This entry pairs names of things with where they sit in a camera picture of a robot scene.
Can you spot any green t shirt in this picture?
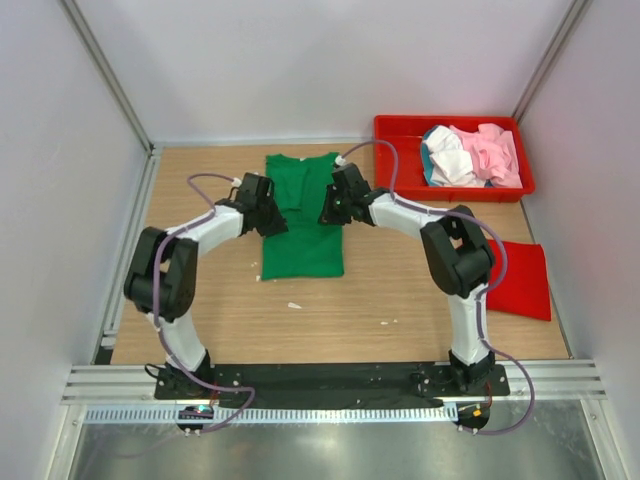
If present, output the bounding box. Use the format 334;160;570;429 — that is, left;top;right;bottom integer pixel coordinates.
262;152;344;280

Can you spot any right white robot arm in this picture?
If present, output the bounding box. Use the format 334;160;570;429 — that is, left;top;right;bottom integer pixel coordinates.
318;163;495;396

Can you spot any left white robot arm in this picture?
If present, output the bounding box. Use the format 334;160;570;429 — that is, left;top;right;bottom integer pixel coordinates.
123;173;288;400

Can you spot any red plastic bin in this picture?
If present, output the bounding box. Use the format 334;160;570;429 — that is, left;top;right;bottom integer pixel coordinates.
373;114;536;203

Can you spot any white t shirt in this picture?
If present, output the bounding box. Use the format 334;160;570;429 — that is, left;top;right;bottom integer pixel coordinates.
420;125;486;188

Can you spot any pink t shirt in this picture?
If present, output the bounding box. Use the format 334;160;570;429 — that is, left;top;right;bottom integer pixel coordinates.
450;123;522;189

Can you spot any folded red t shirt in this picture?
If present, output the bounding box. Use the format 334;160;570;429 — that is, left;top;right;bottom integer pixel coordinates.
487;241;552;322

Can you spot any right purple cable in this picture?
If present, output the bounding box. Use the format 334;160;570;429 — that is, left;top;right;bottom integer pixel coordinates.
340;139;537;436

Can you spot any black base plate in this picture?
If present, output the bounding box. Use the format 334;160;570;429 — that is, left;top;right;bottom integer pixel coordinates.
153;361;511;401

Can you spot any slotted cable duct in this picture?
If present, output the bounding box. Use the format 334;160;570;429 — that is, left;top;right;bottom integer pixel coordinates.
84;403;458;425

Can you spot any left aluminium frame post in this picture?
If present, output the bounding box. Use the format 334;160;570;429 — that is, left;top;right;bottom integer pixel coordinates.
58;0;154;155

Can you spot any aluminium frame post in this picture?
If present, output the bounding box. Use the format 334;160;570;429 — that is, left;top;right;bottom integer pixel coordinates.
512;0;593;124
58;0;154;155

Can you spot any front aluminium rail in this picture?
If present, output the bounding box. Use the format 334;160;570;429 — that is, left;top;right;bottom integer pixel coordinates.
61;359;607;404

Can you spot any right aluminium frame post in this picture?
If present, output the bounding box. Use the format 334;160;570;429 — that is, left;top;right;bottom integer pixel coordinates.
512;0;593;124

